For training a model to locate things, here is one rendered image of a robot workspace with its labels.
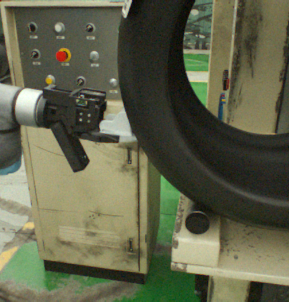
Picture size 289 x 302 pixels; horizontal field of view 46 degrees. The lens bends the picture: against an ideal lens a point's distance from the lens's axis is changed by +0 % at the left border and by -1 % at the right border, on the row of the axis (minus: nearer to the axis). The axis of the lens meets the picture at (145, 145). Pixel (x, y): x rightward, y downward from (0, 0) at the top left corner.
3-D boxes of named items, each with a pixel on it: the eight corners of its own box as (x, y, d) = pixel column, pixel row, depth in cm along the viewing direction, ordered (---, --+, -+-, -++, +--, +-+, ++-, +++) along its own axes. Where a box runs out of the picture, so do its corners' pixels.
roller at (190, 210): (193, 152, 94) (198, 138, 92) (208, 158, 94) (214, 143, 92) (180, 230, 63) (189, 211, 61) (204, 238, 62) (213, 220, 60)
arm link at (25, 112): (15, 130, 67) (35, 117, 75) (37, 134, 67) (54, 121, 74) (14, 93, 64) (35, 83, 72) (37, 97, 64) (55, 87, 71)
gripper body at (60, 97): (98, 102, 62) (36, 90, 63) (95, 145, 65) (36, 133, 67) (110, 91, 69) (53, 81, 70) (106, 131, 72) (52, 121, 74)
